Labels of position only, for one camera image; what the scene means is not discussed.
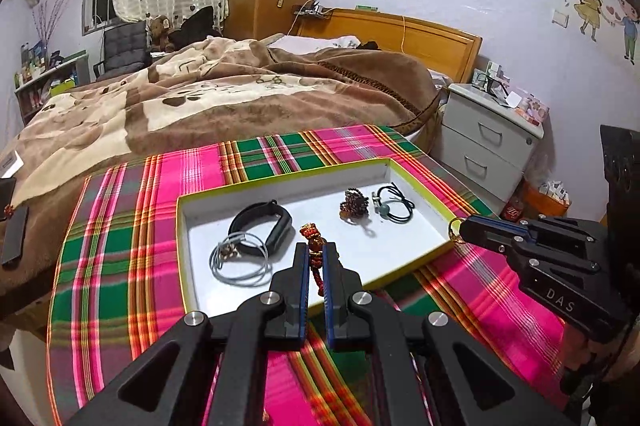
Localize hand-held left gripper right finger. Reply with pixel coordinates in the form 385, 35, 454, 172
322, 243, 576, 426

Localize power strip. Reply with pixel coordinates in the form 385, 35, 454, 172
292, 3, 333, 19

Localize brown patterned blanket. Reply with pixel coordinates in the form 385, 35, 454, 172
0, 37, 443, 357

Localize black phone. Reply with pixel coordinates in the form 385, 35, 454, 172
0, 178, 18, 222

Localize orange bin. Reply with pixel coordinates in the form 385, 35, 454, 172
520, 180, 571, 219

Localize black chair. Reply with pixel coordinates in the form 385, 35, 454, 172
93, 22, 153, 81

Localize wooden headboard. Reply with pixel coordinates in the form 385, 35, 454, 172
290, 8, 483, 84

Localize black glasses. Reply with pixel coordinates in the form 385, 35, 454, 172
472, 72, 508, 99

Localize white pillow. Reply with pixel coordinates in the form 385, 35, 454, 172
270, 35, 361, 54

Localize brown teddy bear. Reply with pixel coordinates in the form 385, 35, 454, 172
147, 15, 173, 53

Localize black wrist band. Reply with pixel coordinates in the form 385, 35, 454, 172
229, 200, 293, 257

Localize black hair tie with bead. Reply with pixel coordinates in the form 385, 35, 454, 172
371, 182, 416, 224

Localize grey cord necklace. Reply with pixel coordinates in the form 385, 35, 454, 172
209, 231, 273, 288

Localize pink green plaid cloth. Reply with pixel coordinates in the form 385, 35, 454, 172
47, 124, 571, 426

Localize red soda bottle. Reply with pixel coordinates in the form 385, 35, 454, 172
501, 198, 525, 222

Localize gold ring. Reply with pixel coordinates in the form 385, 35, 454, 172
446, 218, 466, 246

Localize dark cushion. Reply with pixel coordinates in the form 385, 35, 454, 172
167, 6, 223, 52

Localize brown beaded bracelet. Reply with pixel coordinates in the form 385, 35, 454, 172
340, 188, 371, 224

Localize red knotted ornament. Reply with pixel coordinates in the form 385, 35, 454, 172
299, 223, 326, 302

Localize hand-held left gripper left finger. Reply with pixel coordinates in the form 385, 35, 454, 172
65, 242, 310, 426

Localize window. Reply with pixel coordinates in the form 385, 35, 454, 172
81, 0, 117, 36

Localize white shelf with bottles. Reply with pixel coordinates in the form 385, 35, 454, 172
14, 51, 91, 127

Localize yellow cardboard box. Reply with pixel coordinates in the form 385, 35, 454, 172
176, 157, 468, 314

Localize white card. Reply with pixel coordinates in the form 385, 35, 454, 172
0, 151, 23, 179

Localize white nightstand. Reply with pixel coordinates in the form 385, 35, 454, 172
442, 83, 545, 209

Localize purple flower branches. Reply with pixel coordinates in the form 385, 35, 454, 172
32, 0, 68, 52

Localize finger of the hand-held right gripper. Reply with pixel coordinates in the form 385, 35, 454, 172
459, 227, 600, 276
460, 214, 609, 253

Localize pink floral box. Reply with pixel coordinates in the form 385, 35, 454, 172
507, 88, 548, 124

